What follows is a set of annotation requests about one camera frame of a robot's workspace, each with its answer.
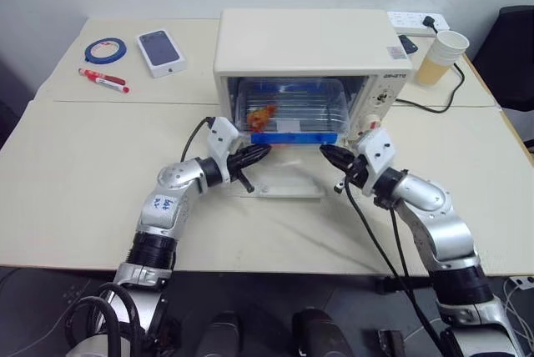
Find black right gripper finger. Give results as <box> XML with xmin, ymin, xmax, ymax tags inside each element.
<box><xmin>320</xmin><ymin>149</ymin><xmax>355</xmax><ymax>172</ymax></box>
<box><xmin>319</xmin><ymin>143</ymin><xmax>356</xmax><ymax>161</ymax></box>

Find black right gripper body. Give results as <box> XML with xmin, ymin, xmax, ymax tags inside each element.
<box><xmin>335</xmin><ymin>154</ymin><xmax>369</xmax><ymax>194</ymax></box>

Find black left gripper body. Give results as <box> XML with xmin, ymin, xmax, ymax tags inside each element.
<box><xmin>226</xmin><ymin>148</ymin><xmax>255</xmax><ymax>194</ymax></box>

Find clear food container blue rim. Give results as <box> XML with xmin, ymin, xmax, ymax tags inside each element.
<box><xmin>232</xmin><ymin>78</ymin><xmax>351</xmax><ymax>148</ymax></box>

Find orange food piece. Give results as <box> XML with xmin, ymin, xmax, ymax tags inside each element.
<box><xmin>245</xmin><ymin>107</ymin><xmax>277</xmax><ymax>133</ymax></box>

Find glass toaster oven door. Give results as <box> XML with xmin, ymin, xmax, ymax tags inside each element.
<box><xmin>239</xmin><ymin>143</ymin><xmax>325</xmax><ymax>202</ymax></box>

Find cream toaster oven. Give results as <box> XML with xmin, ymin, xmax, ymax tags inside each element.
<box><xmin>213</xmin><ymin>8</ymin><xmax>415</xmax><ymax>146</ymax></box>

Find small black device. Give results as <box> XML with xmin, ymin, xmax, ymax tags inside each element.
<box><xmin>397</xmin><ymin>33</ymin><xmax>420</xmax><ymax>56</ymax></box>

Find white phone box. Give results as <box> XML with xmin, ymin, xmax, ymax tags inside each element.
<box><xmin>136</xmin><ymin>29</ymin><xmax>188</xmax><ymax>80</ymax></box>

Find stacked paper cups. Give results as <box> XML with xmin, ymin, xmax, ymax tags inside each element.
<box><xmin>414</xmin><ymin>30</ymin><xmax>471</xmax><ymax>88</ymax></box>

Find red white marker pen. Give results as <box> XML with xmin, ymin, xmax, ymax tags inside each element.
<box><xmin>77</xmin><ymin>66</ymin><xmax>131</xmax><ymax>95</ymax></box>

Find dark rounded shape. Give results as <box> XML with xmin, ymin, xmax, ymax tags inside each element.
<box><xmin>199</xmin><ymin>309</ymin><xmax>242</xmax><ymax>357</ymax></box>
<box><xmin>290</xmin><ymin>308</ymin><xmax>348</xmax><ymax>357</ymax></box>

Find blue tape roll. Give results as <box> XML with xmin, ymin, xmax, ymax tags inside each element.
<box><xmin>83</xmin><ymin>37</ymin><xmax>128</xmax><ymax>65</ymax></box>

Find black office chair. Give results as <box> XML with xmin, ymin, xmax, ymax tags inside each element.
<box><xmin>472</xmin><ymin>5</ymin><xmax>534</xmax><ymax>113</ymax></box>

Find white floor power strip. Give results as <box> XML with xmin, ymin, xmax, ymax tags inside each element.
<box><xmin>507</xmin><ymin>274</ymin><xmax>534</xmax><ymax>291</ymax></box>

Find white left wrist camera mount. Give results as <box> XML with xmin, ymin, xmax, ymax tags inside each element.
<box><xmin>206</xmin><ymin>116</ymin><xmax>244</xmax><ymax>185</ymax></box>

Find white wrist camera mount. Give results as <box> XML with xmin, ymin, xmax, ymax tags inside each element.
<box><xmin>352</xmin><ymin>128</ymin><xmax>396</xmax><ymax>197</ymax></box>
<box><xmin>206</xmin><ymin>116</ymin><xmax>244</xmax><ymax>185</ymax></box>

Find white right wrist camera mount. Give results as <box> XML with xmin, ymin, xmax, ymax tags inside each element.
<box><xmin>352</xmin><ymin>128</ymin><xmax>396</xmax><ymax>197</ymax></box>

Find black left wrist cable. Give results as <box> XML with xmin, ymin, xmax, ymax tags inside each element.
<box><xmin>179</xmin><ymin>116</ymin><xmax>216</xmax><ymax>163</ymax></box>

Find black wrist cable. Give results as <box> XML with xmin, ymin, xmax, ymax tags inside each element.
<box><xmin>179</xmin><ymin>116</ymin><xmax>216</xmax><ymax>163</ymax></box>
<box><xmin>344</xmin><ymin>177</ymin><xmax>446</xmax><ymax>357</ymax></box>

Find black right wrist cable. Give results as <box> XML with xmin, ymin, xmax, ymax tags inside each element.
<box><xmin>344</xmin><ymin>177</ymin><xmax>446</xmax><ymax>357</ymax></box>

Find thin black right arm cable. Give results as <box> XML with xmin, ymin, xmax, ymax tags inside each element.
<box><xmin>387</xmin><ymin>204</ymin><xmax>418</xmax><ymax>304</ymax></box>

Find black power cable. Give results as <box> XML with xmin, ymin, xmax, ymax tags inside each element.
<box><xmin>395</xmin><ymin>25</ymin><xmax>466</xmax><ymax>115</ymax></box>

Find thick black looped cable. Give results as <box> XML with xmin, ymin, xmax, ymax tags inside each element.
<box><xmin>63</xmin><ymin>280</ymin><xmax>148</xmax><ymax>357</ymax></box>

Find white floor cables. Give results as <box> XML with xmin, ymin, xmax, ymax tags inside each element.
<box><xmin>501</xmin><ymin>279</ymin><xmax>534</xmax><ymax>352</ymax></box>

